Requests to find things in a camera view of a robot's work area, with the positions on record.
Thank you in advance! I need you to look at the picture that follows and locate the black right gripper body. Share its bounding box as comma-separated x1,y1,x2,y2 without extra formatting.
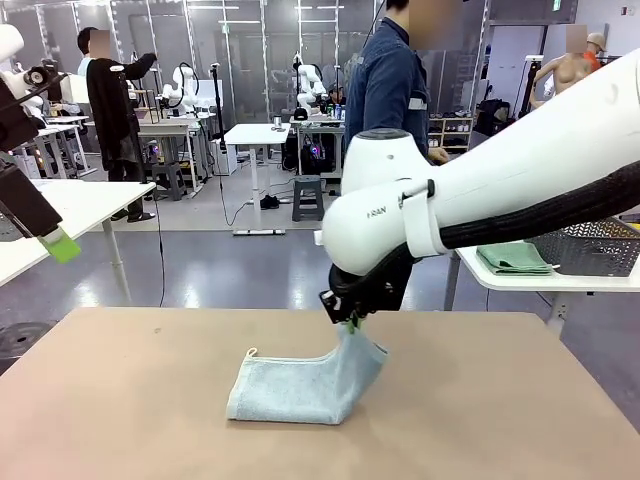
349,279,399,319

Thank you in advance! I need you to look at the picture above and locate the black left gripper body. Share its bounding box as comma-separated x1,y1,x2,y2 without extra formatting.
0,74,40,152

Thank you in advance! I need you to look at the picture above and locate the light blue towel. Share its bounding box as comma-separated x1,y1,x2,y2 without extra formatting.
225,327,390,426

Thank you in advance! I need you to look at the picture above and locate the green towel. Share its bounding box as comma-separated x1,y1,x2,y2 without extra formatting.
474,241,555,277

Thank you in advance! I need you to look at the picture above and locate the dark grey mesh basket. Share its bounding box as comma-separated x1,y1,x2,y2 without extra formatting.
529,216,640,279

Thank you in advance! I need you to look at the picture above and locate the person in black cardigan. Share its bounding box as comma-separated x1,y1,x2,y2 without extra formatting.
76,27,159,224

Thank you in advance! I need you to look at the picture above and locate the grey step stool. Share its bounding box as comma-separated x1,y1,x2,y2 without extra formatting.
291,175,326,223

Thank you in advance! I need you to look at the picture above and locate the black floor disc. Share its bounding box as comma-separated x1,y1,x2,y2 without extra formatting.
0,321,54,360

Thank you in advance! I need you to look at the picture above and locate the black step stool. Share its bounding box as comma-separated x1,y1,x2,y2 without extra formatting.
151,162,188,202

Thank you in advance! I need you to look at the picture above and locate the computer tower with lights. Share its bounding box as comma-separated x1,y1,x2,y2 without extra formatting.
298,134,327,176

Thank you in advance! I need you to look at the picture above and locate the white lab workbench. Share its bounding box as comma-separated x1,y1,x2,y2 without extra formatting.
134,112,214,197

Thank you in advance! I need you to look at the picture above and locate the dark lab workbench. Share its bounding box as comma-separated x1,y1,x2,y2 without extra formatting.
288,117,347,180

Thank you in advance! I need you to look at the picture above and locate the wooden shoe shelf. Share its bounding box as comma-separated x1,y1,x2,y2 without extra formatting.
427,115,475,154

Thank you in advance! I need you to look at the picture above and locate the white standing desk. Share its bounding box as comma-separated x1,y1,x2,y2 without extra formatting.
223,123,291,237

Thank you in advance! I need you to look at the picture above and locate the black light stand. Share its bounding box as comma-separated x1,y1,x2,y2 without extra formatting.
208,62,229,176

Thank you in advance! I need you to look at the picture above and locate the seated person with cap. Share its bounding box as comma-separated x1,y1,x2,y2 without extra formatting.
323,83,347,114

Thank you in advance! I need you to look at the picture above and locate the person in denim jacket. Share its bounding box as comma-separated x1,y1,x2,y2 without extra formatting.
343,0,451,312

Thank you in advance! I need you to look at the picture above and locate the black bag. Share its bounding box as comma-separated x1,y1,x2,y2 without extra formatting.
477,98,514,137

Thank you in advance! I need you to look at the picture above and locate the bare skin-tone mannequin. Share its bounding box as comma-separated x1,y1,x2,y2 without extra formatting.
530,49,592,112

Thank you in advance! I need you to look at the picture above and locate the orange mannequin with hat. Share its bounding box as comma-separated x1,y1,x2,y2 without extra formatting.
582,32,610,76

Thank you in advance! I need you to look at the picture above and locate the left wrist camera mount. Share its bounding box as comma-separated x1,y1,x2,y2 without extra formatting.
0,67,69,109

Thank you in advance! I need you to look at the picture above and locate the hanging black cable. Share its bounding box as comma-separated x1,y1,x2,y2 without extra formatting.
151,195,167,308

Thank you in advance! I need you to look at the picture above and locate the black cable on floor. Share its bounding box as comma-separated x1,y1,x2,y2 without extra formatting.
218,172,264,229

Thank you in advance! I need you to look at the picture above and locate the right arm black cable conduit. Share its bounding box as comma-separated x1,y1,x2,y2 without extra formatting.
327,167,640,314

